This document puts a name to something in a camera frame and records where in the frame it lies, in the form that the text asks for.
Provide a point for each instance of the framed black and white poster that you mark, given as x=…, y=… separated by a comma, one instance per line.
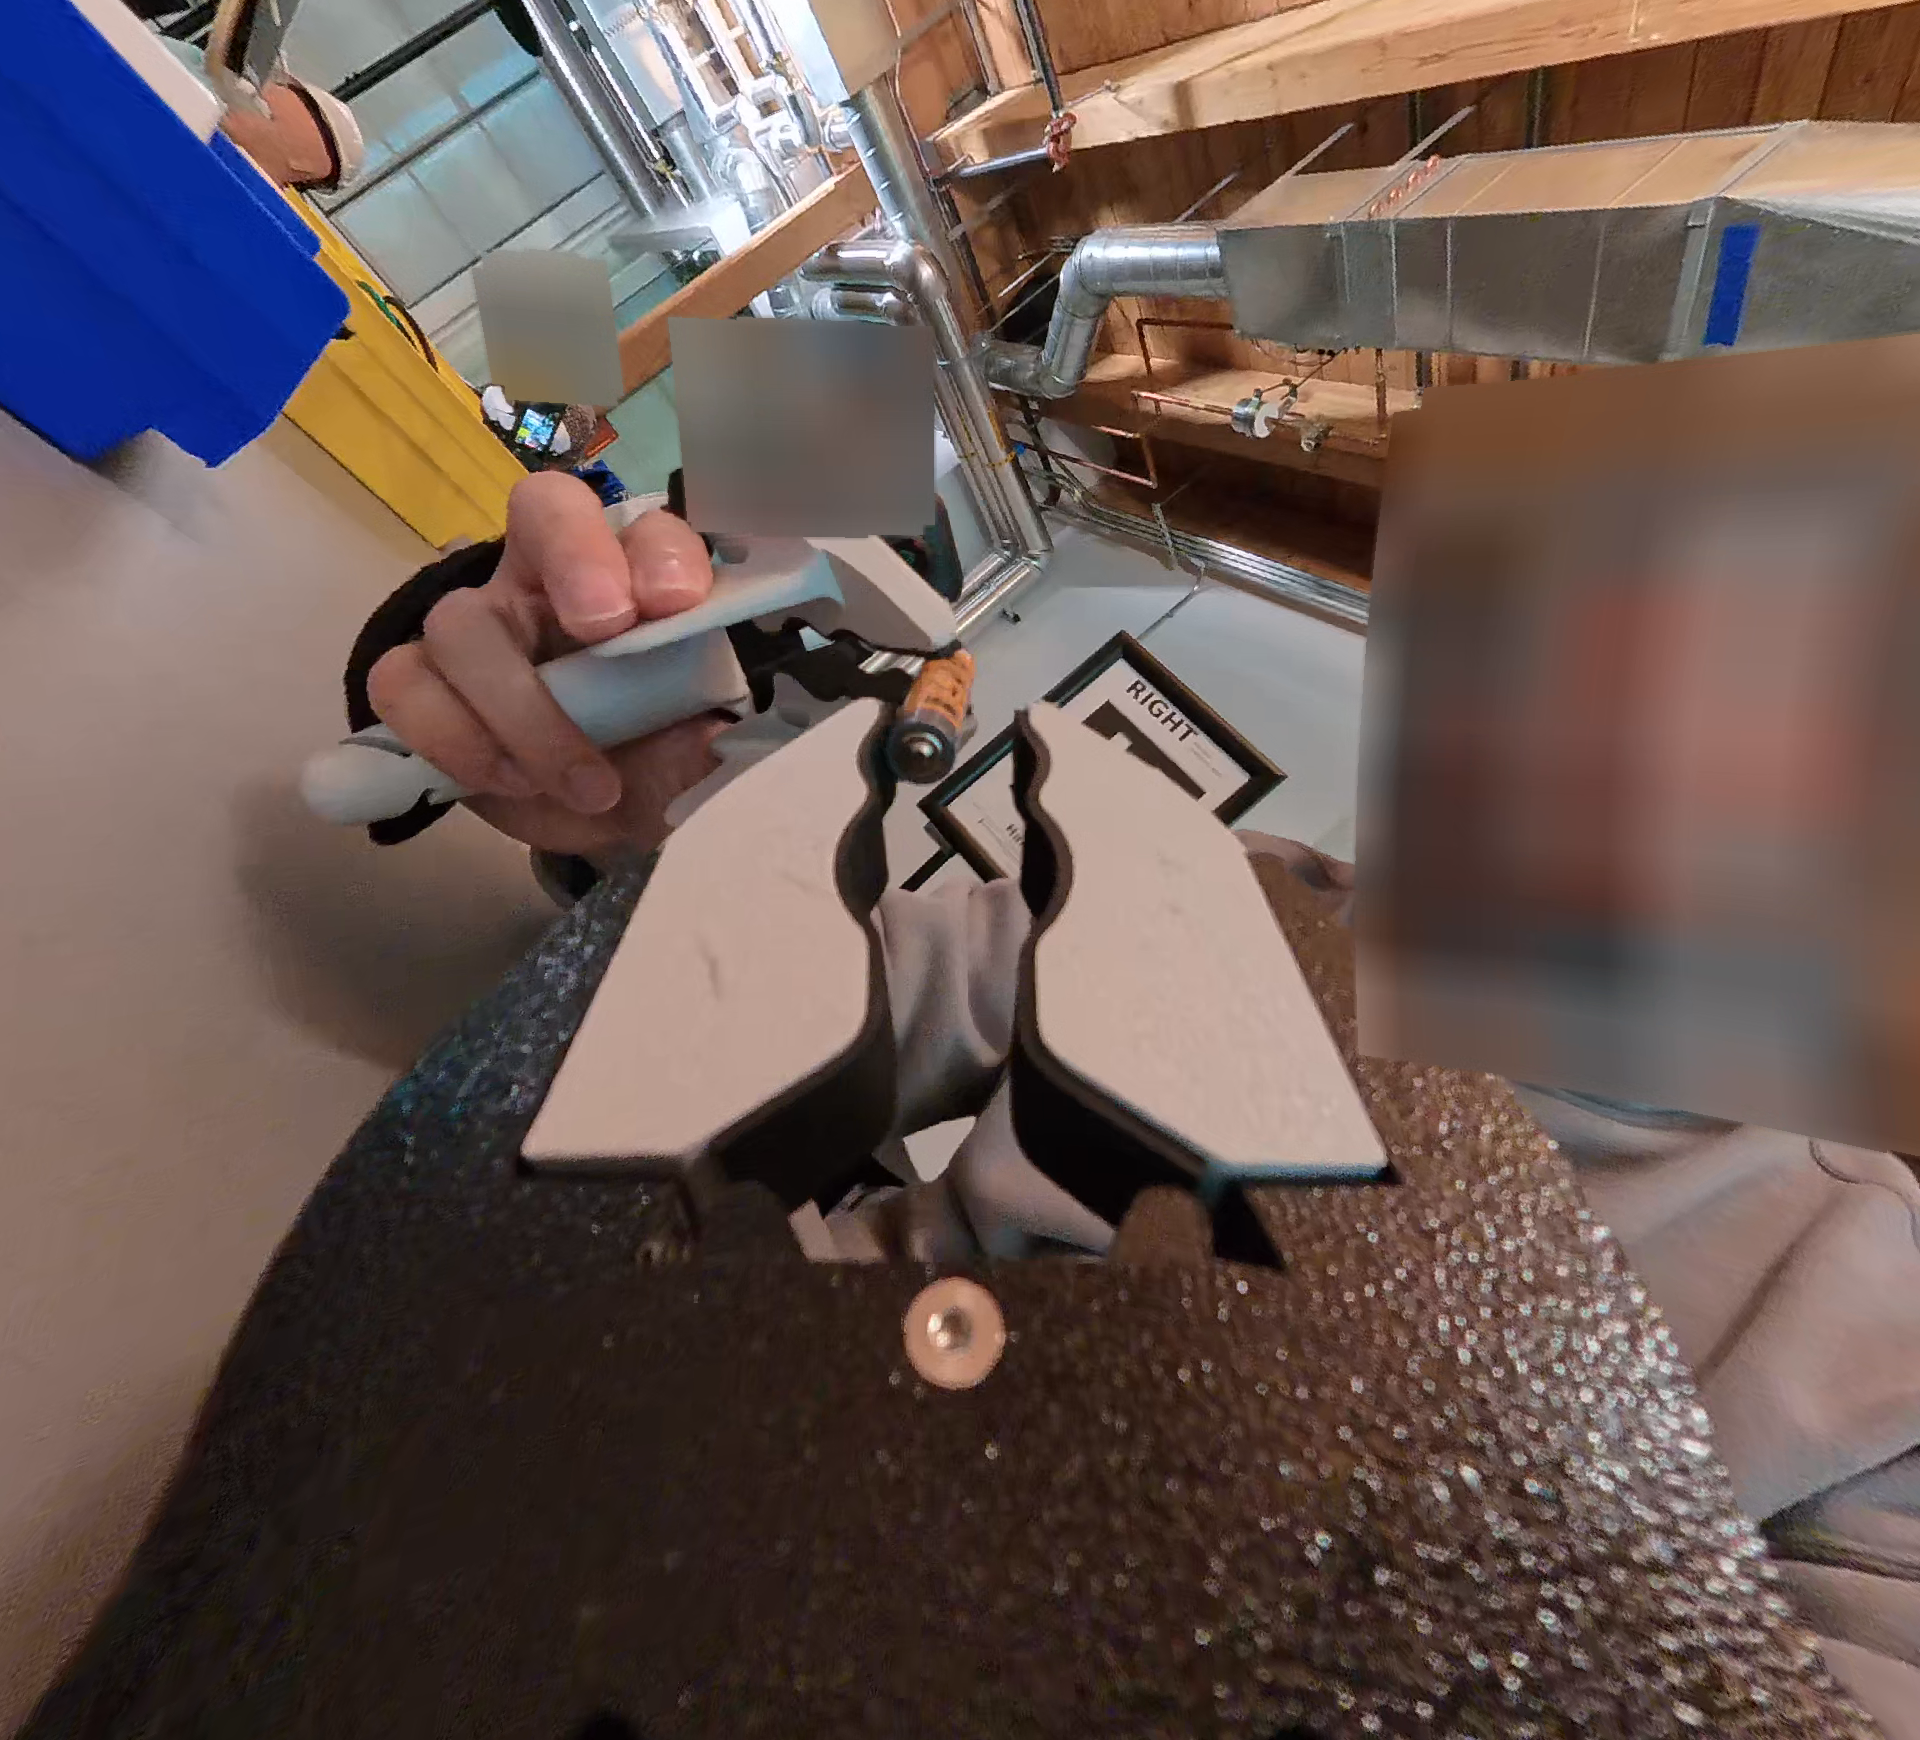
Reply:
x=1186, y=737

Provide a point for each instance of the blue plastic bin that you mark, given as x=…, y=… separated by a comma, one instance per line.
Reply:
x=137, y=238

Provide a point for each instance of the rectangular metal air duct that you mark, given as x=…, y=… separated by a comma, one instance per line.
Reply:
x=1499, y=257

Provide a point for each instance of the person's right hand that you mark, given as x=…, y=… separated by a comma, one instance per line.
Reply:
x=494, y=630

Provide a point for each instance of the round metal duct pipe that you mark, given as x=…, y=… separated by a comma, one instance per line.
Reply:
x=900, y=179

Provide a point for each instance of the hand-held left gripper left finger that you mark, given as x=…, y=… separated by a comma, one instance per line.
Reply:
x=721, y=989

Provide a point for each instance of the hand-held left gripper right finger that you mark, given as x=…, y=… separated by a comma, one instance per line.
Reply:
x=1186, y=1006

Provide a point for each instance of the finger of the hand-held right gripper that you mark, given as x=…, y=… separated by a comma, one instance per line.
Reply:
x=894, y=601

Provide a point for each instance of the yellow plastic bin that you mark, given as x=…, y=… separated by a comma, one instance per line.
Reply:
x=405, y=420

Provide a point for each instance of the battery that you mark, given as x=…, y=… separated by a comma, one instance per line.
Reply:
x=933, y=719

